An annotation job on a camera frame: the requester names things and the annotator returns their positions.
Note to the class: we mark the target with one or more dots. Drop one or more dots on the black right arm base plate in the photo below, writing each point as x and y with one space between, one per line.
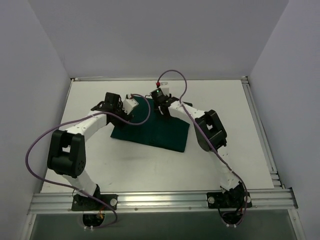
229 199

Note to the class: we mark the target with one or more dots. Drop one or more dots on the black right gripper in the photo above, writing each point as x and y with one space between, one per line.
164 110

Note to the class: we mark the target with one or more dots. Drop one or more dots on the aluminium frame rail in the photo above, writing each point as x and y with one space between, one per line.
277 183
164 202

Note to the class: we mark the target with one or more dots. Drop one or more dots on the aluminium right frame rail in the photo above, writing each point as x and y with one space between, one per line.
277 183

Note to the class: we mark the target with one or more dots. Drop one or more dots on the aluminium front frame rail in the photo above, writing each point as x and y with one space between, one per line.
164 202

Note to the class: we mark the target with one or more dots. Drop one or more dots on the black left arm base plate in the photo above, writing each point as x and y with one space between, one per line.
83 203

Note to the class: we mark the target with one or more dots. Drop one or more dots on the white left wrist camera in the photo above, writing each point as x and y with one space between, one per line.
129 104

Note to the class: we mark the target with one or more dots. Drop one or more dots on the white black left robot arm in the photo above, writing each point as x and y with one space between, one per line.
67 151

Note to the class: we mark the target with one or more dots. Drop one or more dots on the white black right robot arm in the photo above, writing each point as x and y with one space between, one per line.
210 134

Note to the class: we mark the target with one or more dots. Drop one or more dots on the dark green surgical cloth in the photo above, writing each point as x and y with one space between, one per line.
158 131

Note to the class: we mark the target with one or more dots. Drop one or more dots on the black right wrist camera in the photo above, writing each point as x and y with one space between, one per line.
162 89

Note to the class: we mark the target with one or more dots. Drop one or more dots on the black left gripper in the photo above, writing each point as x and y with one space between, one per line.
124 115

